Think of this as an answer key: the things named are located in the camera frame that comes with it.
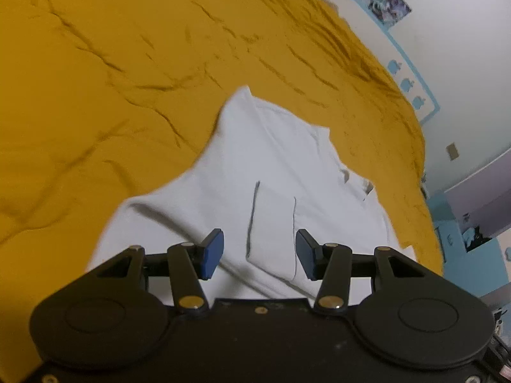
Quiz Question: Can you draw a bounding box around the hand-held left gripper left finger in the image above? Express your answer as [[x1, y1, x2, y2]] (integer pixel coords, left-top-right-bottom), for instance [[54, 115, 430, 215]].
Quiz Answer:
[[86, 229, 225, 315]]

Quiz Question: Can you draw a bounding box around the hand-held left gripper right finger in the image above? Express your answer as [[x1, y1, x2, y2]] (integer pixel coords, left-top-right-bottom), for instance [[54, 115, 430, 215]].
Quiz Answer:
[[295, 229, 434, 316]]

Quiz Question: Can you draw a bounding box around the white t-shirt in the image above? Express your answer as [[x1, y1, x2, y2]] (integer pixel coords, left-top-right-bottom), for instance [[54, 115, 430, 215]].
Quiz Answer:
[[86, 85, 402, 301]]

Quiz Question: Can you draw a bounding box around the blue stuffed toy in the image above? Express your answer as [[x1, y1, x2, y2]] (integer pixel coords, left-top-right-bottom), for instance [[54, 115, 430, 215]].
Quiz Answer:
[[461, 225, 493, 250]]

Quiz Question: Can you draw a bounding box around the blue and lavender cabinet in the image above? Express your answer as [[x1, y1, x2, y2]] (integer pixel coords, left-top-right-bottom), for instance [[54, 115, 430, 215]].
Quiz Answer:
[[423, 154, 511, 300]]

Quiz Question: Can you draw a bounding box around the mustard yellow blanket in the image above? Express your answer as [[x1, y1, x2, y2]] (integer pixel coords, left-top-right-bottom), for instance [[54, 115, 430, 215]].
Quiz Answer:
[[0, 0, 445, 383]]

